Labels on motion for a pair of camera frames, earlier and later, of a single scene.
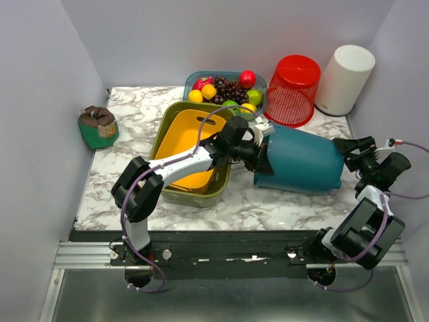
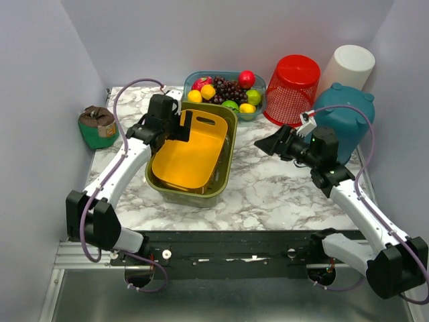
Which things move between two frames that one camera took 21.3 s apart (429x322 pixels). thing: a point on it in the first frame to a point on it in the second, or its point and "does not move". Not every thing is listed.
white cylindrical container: x=344 y=80 does not move
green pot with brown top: x=98 y=127 does not move
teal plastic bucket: x=301 y=162 to x=350 y=124
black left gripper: x=261 y=164 to x=181 y=133
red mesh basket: x=292 y=90 does not move
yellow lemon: x=195 y=96 does not move
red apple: x=247 y=78 does not move
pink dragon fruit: x=198 y=84 does not move
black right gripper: x=345 y=146 to x=273 y=143
